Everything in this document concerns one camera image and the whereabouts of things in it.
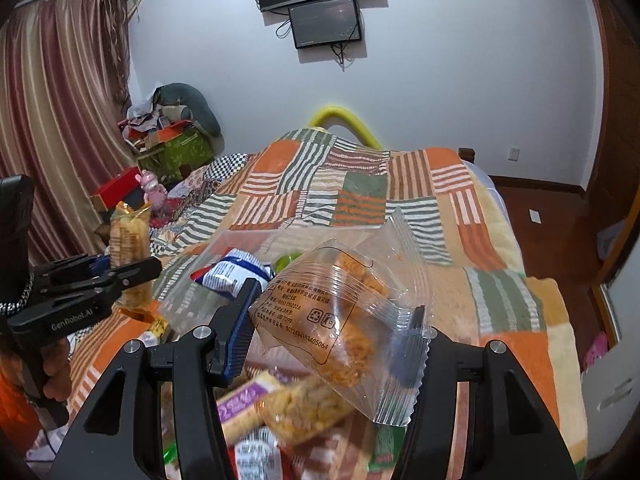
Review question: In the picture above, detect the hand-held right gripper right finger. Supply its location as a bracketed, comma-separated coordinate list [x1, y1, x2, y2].
[395, 305, 576, 480]

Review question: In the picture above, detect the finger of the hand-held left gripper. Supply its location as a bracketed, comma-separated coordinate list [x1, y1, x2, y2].
[34, 254, 112, 285]
[37, 257, 164, 306]

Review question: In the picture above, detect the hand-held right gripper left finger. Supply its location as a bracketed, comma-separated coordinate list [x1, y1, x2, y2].
[47, 277, 261, 480]

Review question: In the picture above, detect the yellow rice cracker packet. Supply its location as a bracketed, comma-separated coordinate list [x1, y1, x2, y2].
[109, 202, 155, 322]

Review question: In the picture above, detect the clear zip bag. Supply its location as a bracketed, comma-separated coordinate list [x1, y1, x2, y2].
[158, 228, 311, 343]

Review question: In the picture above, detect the clear packet of orange crackers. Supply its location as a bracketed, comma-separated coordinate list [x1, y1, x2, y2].
[248, 207, 432, 427]

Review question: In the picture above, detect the person's left hand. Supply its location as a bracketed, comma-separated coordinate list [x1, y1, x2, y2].
[42, 337, 76, 402]

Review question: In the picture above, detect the blue and white snack packet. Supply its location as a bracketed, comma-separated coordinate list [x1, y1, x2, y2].
[191, 248, 274, 297]

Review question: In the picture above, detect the small yellow snack packet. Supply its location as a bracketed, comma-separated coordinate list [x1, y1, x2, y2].
[139, 314, 172, 347]

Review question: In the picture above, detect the purple snack packet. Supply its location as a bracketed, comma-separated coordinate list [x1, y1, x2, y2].
[216, 369, 287, 448]

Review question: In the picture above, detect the red flat box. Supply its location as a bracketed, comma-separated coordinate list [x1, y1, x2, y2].
[89, 167, 144, 212]

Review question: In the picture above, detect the pink toy figure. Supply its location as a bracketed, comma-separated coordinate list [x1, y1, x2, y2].
[141, 169, 169, 209]

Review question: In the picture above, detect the clear packet of yellow crisps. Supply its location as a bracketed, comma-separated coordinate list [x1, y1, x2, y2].
[259, 374, 357, 447]

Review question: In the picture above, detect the green snack packet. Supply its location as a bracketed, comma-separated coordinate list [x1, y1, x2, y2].
[369, 422, 407, 467]

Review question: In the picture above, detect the red and white snack packet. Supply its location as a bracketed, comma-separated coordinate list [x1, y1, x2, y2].
[234, 427, 288, 480]

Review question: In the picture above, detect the orange cardboard box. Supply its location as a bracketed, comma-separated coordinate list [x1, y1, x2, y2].
[124, 119, 197, 155]

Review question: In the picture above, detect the black and white checkered cloth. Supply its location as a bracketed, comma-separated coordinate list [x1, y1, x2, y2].
[165, 152, 251, 197]

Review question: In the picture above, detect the pink slipper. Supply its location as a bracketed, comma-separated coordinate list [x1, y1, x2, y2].
[581, 332, 609, 372]

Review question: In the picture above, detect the white cabinet door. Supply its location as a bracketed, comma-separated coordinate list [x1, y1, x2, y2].
[579, 280, 640, 462]

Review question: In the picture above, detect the striped brown curtain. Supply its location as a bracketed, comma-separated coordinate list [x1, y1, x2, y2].
[0, 0, 137, 267]

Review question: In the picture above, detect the grey long pillow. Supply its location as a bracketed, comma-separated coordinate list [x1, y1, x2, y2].
[152, 82, 224, 139]

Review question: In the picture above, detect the striped patchwork blanket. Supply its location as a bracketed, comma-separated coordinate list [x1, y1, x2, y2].
[64, 127, 589, 480]

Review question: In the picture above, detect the yellow foam tube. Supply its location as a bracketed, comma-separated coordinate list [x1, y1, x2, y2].
[307, 104, 384, 151]

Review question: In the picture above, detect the brown wooden wardrobe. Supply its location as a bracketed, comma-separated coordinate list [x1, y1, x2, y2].
[581, 0, 640, 283]

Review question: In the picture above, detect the braided black and white cord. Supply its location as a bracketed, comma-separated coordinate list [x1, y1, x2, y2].
[0, 280, 34, 318]

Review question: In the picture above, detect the black monitor cable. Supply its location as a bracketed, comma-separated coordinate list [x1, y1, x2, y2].
[329, 42, 359, 69]

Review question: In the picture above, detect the small black wall monitor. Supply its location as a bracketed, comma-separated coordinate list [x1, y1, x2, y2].
[287, 0, 364, 51]

